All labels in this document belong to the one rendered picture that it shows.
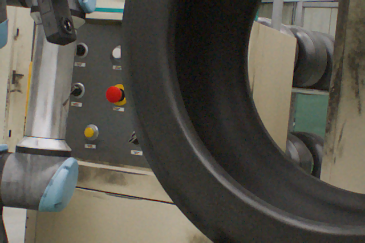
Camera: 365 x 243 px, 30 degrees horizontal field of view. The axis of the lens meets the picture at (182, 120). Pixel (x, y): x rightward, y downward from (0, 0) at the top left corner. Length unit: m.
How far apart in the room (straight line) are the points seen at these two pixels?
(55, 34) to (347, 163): 0.49
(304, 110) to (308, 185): 10.91
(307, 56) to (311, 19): 7.05
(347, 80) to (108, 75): 0.75
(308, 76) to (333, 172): 4.01
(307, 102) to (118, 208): 10.35
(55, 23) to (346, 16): 0.46
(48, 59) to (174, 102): 0.69
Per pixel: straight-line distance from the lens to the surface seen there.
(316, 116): 11.78
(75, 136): 1.74
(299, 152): 5.12
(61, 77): 1.44
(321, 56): 5.17
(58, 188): 1.41
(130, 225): 1.63
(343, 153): 1.12
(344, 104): 1.12
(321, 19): 11.99
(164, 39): 0.79
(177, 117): 0.78
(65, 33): 0.99
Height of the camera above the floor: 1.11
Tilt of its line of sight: 3 degrees down
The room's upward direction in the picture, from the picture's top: 5 degrees clockwise
